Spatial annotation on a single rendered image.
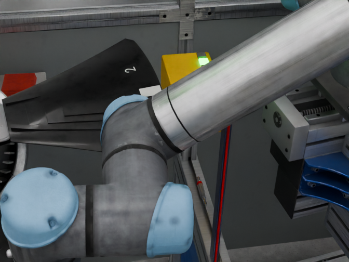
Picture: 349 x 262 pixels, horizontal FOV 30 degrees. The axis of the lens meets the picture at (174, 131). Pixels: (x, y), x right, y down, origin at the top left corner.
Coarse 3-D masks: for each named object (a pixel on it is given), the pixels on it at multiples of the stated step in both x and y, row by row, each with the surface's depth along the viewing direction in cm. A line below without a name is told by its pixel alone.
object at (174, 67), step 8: (168, 56) 132; (176, 56) 132; (184, 56) 132; (192, 56) 133; (208, 56) 133; (168, 64) 130; (176, 64) 130; (184, 64) 130; (192, 64) 130; (168, 72) 128; (176, 72) 128; (184, 72) 128; (168, 80) 126; (176, 80) 126
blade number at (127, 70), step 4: (132, 64) 99; (136, 64) 99; (120, 68) 99; (124, 68) 99; (128, 68) 99; (132, 68) 99; (136, 68) 99; (124, 72) 98; (128, 72) 98; (132, 72) 98; (136, 72) 98; (124, 76) 98
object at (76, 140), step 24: (120, 48) 101; (72, 72) 99; (96, 72) 99; (120, 72) 98; (144, 72) 98; (24, 96) 96; (48, 96) 95; (72, 96) 95; (96, 96) 95; (120, 96) 95; (24, 120) 92; (48, 120) 91; (72, 120) 92; (96, 120) 92; (48, 144) 89; (72, 144) 89; (96, 144) 90
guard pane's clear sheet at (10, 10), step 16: (0, 0) 156; (16, 0) 157; (32, 0) 158; (48, 0) 158; (64, 0) 159; (80, 0) 160; (96, 0) 160; (112, 0) 161; (128, 0) 162; (144, 0) 163; (160, 0) 164; (176, 0) 164; (208, 0) 166; (224, 0) 167
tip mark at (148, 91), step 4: (144, 88) 97; (148, 88) 97; (152, 88) 97; (156, 88) 97; (160, 88) 97; (140, 92) 96; (144, 92) 96; (148, 92) 96; (152, 92) 96; (156, 92) 96; (144, 96) 96
